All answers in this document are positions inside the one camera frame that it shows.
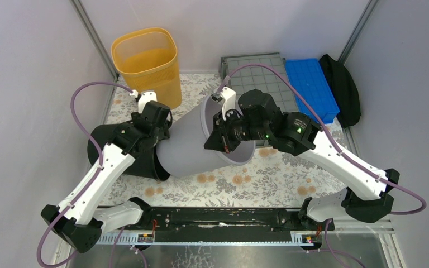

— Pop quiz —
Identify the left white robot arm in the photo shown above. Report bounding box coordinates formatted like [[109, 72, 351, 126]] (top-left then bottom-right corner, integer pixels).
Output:
[[41, 101, 172, 253]]

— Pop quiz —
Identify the aluminium frame base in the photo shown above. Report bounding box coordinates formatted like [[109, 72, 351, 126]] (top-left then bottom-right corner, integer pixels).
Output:
[[69, 220, 402, 267]]

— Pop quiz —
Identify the black plastic waste bin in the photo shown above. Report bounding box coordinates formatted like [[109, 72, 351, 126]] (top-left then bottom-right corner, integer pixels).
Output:
[[91, 122, 170, 181]]

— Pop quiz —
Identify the floral patterned table mat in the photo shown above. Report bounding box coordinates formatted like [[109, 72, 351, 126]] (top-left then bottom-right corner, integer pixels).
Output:
[[100, 74, 346, 208]]

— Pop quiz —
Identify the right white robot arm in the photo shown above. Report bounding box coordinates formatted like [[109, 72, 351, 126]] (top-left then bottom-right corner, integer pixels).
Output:
[[204, 88, 399, 230]]

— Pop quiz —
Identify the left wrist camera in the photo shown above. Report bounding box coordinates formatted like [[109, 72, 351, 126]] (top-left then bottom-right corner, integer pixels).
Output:
[[129, 90, 157, 113]]

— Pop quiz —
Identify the grey plastic waste bin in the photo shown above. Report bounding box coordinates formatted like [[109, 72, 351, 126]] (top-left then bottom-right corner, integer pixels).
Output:
[[156, 96, 256, 178]]

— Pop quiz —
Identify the large grey plastic crate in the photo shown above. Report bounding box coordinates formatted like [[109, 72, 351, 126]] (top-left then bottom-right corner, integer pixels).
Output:
[[220, 52, 299, 112]]

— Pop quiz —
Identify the yellow slatted waste bin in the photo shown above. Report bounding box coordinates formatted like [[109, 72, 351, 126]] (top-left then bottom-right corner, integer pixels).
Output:
[[111, 27, 182, 109]]

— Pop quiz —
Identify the blue plastic divided crate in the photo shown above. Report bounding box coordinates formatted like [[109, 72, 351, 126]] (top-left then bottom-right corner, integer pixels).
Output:
[[285, 59, 339, 124]]

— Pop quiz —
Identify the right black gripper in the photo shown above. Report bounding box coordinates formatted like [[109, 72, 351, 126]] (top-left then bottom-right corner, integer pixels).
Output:
[[204, 107, 270, 153]]

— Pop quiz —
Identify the black cloth bundle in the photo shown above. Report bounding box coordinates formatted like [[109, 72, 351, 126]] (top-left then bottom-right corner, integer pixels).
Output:
[[319, 54, 361, 128]]

